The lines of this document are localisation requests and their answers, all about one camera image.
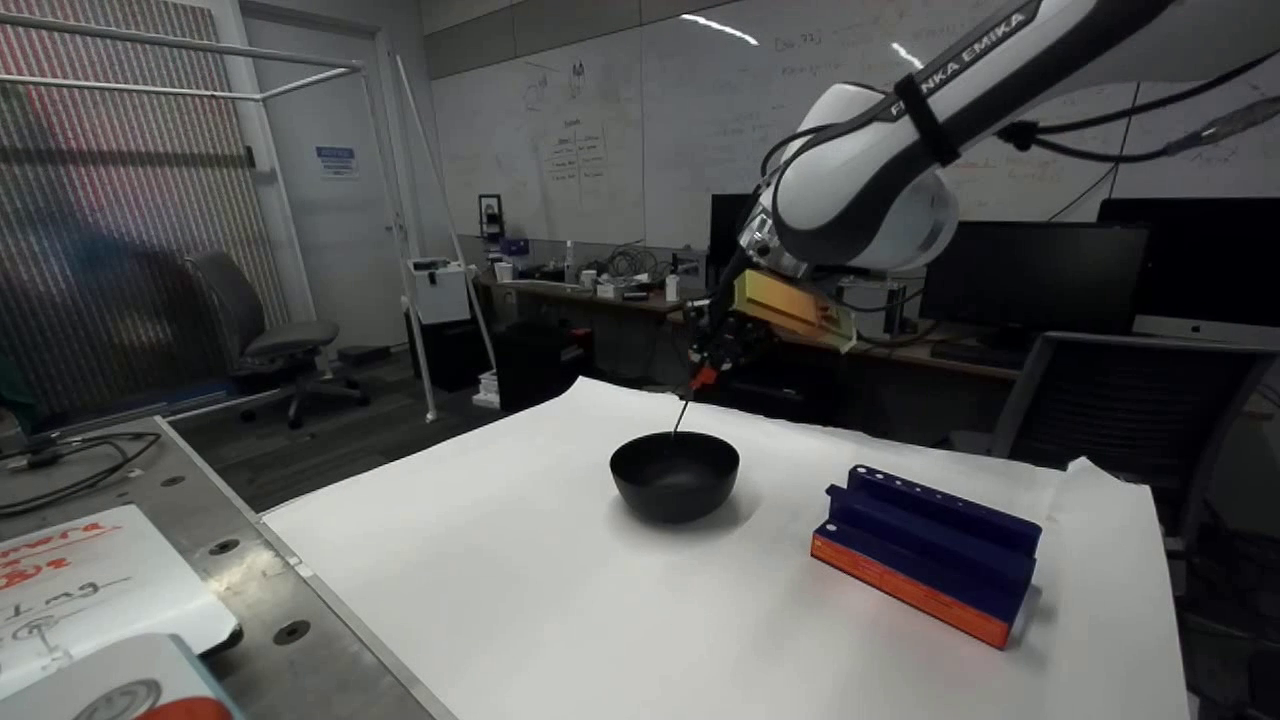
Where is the black cabinet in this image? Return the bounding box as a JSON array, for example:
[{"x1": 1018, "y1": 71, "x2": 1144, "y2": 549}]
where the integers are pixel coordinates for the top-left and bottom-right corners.
[{"x1": 404, "y1": 317, "x2": 493, "y2": 393}]

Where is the white paper sheet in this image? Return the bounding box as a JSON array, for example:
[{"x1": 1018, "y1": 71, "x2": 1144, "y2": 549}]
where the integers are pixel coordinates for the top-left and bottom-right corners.
[{"x1": 261, "y1": 376, "x2": 1192, "y2": 720}]

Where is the black cable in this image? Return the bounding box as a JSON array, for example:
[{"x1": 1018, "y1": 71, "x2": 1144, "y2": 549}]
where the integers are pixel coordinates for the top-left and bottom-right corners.
[{"x1": 0, "y1": 429, "x2": 163, "y2": 518}]

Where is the grey office chair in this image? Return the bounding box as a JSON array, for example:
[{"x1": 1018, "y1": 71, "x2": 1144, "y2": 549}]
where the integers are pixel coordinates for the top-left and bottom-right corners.
[{"x1": 184, "y1": 249, "x2": 372, "y2": 432}]

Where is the paper with red writing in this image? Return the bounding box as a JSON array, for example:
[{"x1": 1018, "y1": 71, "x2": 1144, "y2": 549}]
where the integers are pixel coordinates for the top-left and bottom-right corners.
[{"x1": 0, "y1": 504, "x2": 242, "y2": 701}]

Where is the black bowl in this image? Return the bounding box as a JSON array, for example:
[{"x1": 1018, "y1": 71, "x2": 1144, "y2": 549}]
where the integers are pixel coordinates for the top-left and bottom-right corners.
[{"x1": 609, "y1": 431, "x2": 742, "y2": 525}]

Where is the grey metal table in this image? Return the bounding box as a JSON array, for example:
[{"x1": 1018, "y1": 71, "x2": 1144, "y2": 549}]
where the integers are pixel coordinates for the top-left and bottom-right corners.
[{"x1": 0, "y1": 417, "x2": 453, "y2": 720}]

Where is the door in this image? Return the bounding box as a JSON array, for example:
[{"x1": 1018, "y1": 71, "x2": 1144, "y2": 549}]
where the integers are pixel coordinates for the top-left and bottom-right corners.
[{"x1": 239, "y1": 0, "x2": 413, "y2": 353}]

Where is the black mesh office chair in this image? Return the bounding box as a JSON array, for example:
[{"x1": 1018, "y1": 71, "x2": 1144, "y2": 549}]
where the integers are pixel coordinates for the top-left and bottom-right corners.
[{"x1": 988, "y1": 331, "x2": 1280, "y2": 561}]

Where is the blue and orange tool holder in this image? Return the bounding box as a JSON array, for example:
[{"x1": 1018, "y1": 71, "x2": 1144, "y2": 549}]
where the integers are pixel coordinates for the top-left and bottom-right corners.
[{"x1": 810, "y1": 464, "x2": 1044, "y2": 652}]

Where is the white pipe frame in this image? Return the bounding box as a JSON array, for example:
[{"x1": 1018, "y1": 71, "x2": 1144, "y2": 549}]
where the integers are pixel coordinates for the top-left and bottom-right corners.
[{"x1": 0, "y1": 10, "x2": 501, "y2": 424}]

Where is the whiteboard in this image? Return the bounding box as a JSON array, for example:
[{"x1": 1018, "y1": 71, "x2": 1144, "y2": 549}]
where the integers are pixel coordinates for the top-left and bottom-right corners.
[{"x1": 429, "y1": 0, "x2": 1280, "y2": 253}]

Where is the red handled wrench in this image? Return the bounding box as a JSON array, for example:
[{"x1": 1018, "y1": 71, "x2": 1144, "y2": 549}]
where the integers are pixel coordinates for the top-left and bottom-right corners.
[{"x1": 671, "y1": 363, "x2": 721, "y2": 439}]

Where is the row of monitors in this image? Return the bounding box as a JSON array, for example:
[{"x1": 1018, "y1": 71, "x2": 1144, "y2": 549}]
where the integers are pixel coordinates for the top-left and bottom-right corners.
[{"x1": 918, "y1": 196, "x2": 1280, "y2": 338}]

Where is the wooden desk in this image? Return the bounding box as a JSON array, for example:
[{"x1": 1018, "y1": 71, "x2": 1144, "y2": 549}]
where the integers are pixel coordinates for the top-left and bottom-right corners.
[{"x1": 478, "y1": 274, "x2": 1023, "y2": 421}]

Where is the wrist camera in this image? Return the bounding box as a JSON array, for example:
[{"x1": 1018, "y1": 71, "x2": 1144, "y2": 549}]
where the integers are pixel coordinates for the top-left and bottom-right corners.
[{"x1": 733, "y1": 268, "x2": 859, "y2": 354}]

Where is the black monitor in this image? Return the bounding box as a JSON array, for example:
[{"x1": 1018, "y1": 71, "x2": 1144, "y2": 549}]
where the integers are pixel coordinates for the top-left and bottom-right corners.
[{"x1": 707, "y1": 192, "x2": 763, "y2": 273}]

